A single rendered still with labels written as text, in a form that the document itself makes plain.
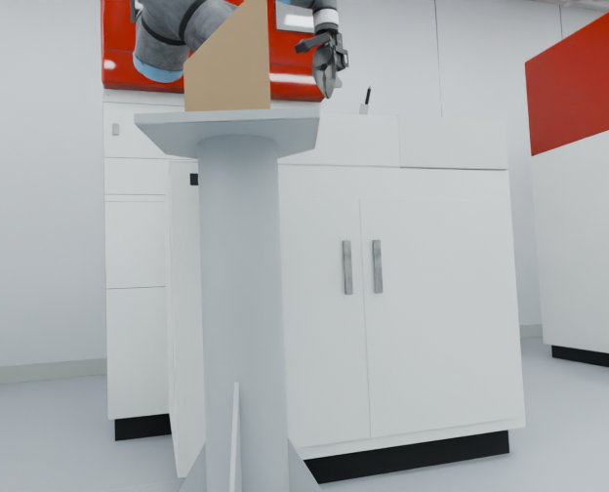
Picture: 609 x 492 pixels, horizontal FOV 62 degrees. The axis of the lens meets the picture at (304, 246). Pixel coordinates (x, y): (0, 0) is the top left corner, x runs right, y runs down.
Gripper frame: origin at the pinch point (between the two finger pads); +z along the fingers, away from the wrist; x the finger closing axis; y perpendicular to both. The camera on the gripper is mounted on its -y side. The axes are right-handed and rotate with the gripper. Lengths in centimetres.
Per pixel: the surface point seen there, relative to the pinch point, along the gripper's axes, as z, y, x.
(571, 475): 108, 28, -48
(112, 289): 53, -31, 75
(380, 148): 19.7, 1.7, -16.0
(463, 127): 13.2, 24.8, -29.1
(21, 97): -67, -8, 232
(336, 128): 14.3, -8.9, -9.9
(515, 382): 87, 33, -34
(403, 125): 13.1, 8.4, -19.8
